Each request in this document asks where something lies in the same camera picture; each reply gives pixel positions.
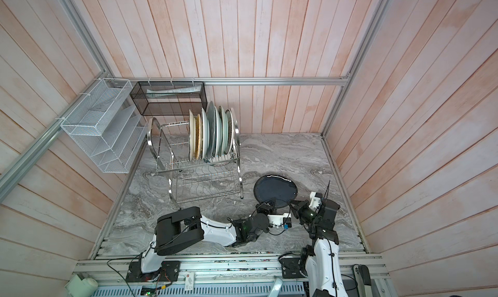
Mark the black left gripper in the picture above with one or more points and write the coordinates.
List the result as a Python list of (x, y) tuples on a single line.
[(266, 208)]

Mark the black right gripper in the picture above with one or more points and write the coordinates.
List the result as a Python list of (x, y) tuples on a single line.
[(299, 209)]

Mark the black round plate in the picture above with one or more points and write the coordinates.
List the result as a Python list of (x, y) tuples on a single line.
[(276, 189)]

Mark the stainless steel dish rack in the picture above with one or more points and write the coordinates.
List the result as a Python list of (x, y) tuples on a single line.
[(190, 180)]

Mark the light blue flower plate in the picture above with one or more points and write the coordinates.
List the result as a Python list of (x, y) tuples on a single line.
[(231, 130)]

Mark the white green clover plate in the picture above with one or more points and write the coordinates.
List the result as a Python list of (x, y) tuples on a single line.
[(225, 130)]

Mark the large teal plate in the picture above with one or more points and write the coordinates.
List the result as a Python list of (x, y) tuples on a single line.
[(215, 130)]

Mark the orange sunburst plate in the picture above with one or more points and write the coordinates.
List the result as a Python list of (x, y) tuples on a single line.
[(236, 139), (206, 135)]

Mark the yellow woven coaster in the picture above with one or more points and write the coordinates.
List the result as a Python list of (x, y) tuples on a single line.
[(198, 151)]

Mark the cream floral plate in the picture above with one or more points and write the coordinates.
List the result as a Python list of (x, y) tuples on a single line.
[(192, 135)]

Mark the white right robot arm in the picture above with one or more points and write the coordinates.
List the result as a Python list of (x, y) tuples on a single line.
[(320, 262)]

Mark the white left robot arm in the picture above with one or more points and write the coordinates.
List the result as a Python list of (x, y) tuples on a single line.
[(179, 230)]

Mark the green rim lettered plate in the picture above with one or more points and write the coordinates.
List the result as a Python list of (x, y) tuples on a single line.
[(221, 160)]

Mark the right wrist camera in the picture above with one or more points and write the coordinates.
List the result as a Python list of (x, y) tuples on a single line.
[(315, 201)]

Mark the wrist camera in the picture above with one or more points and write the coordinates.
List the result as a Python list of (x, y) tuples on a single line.
[(315, 201), (284, 221)]

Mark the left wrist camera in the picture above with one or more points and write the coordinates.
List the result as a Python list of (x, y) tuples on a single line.
[(284, 221)]

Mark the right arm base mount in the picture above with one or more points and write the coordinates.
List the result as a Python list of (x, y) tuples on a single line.
[(292, 268)]

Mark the aluminium front rail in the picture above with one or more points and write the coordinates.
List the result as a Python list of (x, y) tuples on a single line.
[(235, 268)]

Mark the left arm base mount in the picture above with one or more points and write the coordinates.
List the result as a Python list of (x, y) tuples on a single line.
[(169, 272)]

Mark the black mesh wall basket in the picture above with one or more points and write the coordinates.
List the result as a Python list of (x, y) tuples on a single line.
[(169, 98)]

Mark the white wire mesh shelf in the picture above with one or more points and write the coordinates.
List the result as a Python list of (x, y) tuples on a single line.
[(106, 128)]

